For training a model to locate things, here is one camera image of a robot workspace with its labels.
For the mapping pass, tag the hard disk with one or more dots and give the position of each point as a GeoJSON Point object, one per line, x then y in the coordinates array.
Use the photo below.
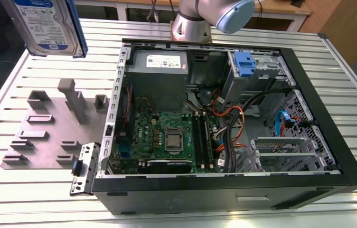
{"type": "Point", "coordinates": [41, 26]}

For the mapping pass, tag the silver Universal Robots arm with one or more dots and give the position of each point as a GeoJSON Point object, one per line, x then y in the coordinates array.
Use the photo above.
{"type": "Point", "coordinates": [191, 31]}

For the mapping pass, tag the silver disk bay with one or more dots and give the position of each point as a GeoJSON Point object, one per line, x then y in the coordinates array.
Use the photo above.
{"type": "Point", "coordinates": [285, 154]}

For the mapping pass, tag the silver CPU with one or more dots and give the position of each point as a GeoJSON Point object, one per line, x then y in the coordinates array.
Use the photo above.
{"type": "Point", "coordinates": [173, 140]}

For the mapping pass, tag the green motherboard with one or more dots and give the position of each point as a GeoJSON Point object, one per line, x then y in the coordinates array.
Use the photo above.
{"type": "Point", "coordinates": [144, 123]}

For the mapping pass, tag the grey power supply unit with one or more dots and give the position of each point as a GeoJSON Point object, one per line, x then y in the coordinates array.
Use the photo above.
{"type": "Point", "coordinates": [156, 88]}

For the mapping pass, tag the black RAM slot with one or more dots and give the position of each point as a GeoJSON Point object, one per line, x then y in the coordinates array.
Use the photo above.
{"type": "Point", "coordinates": [208, 142]}
{"type": "Point", "coordinates": [197, 142]}

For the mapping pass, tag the CPU socket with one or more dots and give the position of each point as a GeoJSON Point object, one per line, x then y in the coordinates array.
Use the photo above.
{"type": "Point", "coordinates": [175, 152]}

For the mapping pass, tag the black graphics card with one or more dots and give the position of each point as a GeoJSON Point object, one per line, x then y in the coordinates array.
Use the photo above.
{"type": "Point", "coordinates": [165, 166]}

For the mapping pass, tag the silver drive cage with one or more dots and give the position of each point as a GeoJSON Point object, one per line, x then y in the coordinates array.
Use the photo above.
{"type": "Point", "coordinates": [251, 85]}

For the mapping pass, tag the blue plastic drive latch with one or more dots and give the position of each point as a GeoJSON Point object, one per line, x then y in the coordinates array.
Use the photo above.
{"type": "Point", "coordinates": [243, 64]}

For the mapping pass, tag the black PC case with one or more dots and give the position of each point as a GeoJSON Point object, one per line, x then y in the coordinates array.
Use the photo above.
{"type": "Point", "coordinates": [197, 197]}

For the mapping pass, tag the grey parts rack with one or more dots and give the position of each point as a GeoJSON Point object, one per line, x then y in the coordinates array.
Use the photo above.
{"type": "Point", "coordinates": [48, 152]}

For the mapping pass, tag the wooden desk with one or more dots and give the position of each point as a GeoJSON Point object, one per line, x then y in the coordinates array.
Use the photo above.
{"type": "Point", "coordinates": [292, 9]}

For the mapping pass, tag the metal bracket with blue latch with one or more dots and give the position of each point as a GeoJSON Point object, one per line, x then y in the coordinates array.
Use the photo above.
{"type": "Point", "coordinates": [88, 152]}

